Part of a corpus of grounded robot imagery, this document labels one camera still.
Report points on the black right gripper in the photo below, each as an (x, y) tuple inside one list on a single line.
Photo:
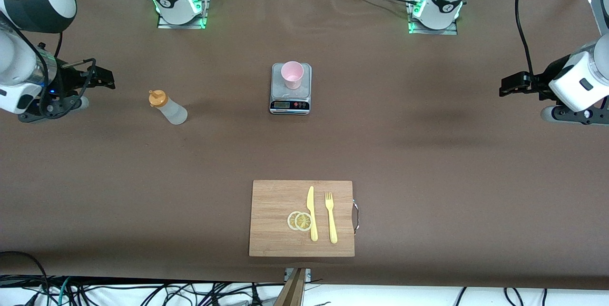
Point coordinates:
[(71, 79)]

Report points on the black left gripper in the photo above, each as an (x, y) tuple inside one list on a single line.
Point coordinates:
[(536, 82)]

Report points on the clear orange-capped sauce bottle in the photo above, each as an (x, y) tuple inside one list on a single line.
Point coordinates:
[(173, 113)]

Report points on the pink plastic cup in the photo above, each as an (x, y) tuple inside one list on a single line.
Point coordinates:
[(291, 75)]

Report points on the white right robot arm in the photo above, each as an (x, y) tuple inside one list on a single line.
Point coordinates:
[(19, 63)]

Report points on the silver digital kitchen scale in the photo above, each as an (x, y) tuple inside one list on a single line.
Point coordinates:
[(290, 104)]

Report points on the wooden cutting board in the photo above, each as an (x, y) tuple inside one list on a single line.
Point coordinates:
[(271, 201)]

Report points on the yellow plastic fork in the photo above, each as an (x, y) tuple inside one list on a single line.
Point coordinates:
[(331, 225)]

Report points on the lemon slice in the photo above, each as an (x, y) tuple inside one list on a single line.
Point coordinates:
[(290, 221), (303, 222)]

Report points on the yellow plastic knife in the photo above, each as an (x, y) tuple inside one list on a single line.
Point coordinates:
[(310, 201)]

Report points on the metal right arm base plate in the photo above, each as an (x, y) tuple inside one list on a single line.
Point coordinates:
[(181, 26)]

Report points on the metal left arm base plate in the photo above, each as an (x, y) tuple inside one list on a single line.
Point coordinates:
[(428, 31)]

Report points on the small metal bracket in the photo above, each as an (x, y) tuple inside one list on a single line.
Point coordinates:
[(308, 273)]

